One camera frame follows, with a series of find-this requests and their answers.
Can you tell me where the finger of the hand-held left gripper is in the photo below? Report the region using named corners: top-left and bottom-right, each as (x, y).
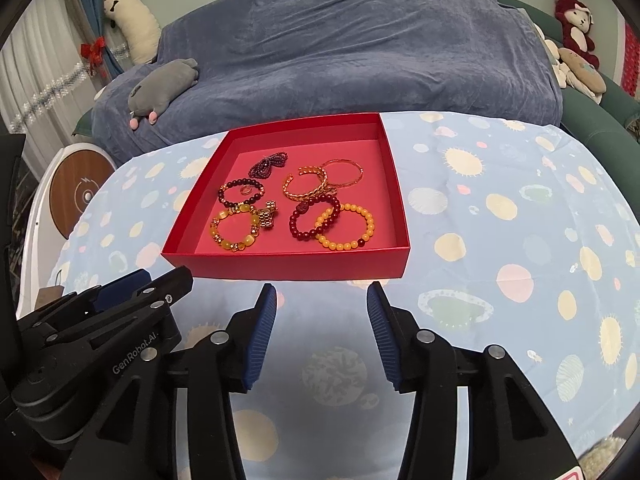
top-left (65, 269), bottom-right (152, 316)
top-left (89, 266), bottom-right (195, 345)

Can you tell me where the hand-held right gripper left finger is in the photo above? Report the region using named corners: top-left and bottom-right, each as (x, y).
top-left (60, 282), bottom-right (278, 480)

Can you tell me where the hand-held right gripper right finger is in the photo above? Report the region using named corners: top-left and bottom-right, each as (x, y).
top-left (366, 281), bottom-right (583, 480)

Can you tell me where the chunky amber bead bracelet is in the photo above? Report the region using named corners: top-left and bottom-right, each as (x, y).
top-left (209, 205), bottom-right (262, 253)

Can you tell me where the round yellow bead bracelet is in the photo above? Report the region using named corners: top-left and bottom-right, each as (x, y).
top-left (314, 202), bottom-right (376, 251)

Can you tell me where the dark mixed bead bracelet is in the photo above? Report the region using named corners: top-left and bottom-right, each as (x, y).
top-left (218, 179), bottom-right (266, 208)

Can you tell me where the gold wristwatch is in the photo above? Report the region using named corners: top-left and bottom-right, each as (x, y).
top-left (252, 200), bottom-right (279, 230)

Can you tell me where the dark red bead bracelet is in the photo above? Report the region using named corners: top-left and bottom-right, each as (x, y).
top-left (289, 192), bottom-right (342, 242)

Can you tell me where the red box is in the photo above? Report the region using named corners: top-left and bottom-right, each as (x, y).
top-left (161, 112), bottom-right (412, 281)

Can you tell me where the gold chain bracelet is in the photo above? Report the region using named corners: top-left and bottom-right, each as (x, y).
top-left (282, 165), bottom-right (331, 201)

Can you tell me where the blue planet print tablecloth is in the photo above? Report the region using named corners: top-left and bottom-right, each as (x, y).
top-left (17, 110), bottom-right (640, 480)

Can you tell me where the dark furniture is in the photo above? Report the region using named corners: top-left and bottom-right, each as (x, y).
top-left (0, 130), bottom-right (28, 321)

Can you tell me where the dark purple beaded bow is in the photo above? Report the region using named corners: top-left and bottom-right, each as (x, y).
top-left (249, 151), bottom-right (288, 178)

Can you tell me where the thin gold bangle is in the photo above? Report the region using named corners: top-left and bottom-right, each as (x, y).
top-left (320, 158), bottom-right (364, 188)

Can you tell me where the grey plush toy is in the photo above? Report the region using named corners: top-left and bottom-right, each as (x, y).
top-left (127, 57), bottom-right (200, 131)

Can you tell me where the silver tinsel garland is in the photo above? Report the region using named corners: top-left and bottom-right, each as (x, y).
top-left (10, 67), bottom-right (83, 128)

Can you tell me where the white curtain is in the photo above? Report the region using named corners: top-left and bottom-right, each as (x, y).
top-left (0, 0), bottom-right (108, 176)

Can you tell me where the red bow curtain tie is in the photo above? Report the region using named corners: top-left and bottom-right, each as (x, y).
top-left (80, 36), bottom-right (107, 78)

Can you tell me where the white plush toy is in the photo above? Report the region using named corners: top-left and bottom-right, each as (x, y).
top-left (102, 0), bottom-right (162, 66)

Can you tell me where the blue curtain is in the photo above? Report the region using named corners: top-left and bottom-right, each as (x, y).
top-left (67, 0), bottom-right (126, 81)

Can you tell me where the blue-grey sofa cover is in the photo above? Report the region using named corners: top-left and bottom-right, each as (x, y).
top-left (91, 0), bottom-right (563, 167)

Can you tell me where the green sofa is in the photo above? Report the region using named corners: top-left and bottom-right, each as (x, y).
top-left (492, 0), bottom-right (640, 211)

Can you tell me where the beige cookie plush toy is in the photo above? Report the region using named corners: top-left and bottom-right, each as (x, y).
top-left (542, 37), bottom-right (608, 106)

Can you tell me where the red monkey plush toy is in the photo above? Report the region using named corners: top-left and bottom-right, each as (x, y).
top-left (554, 0), bottom-right (601, 68)

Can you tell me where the red wall hanging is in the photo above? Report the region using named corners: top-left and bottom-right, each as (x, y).
top-left (619, 22), bottom-right (640, 101)

